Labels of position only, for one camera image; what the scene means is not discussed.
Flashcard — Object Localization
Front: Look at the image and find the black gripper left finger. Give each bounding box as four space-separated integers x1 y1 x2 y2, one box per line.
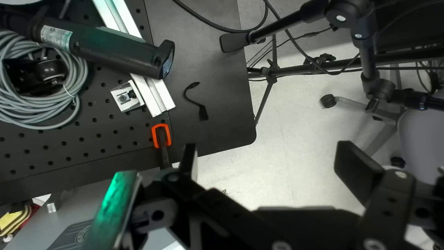
179 143 198 181

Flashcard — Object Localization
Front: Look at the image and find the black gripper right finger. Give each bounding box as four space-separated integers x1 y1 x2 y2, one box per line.
334 141 384 204

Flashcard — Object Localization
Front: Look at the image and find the black orange bar clamp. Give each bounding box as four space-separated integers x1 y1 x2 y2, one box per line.
151 123 172 170

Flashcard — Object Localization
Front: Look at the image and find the black perforated breadboard table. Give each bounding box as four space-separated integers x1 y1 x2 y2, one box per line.
0 0 258 206

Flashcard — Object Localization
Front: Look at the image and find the black camera tripod stand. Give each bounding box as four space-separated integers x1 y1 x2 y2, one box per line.
219 0 444 113

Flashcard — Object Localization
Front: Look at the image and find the grey coiled cable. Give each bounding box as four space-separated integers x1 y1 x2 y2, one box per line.
0 29 89 131

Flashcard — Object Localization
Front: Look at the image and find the aluminium extrusion rail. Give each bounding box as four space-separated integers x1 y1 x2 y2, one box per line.
91 0 175 117

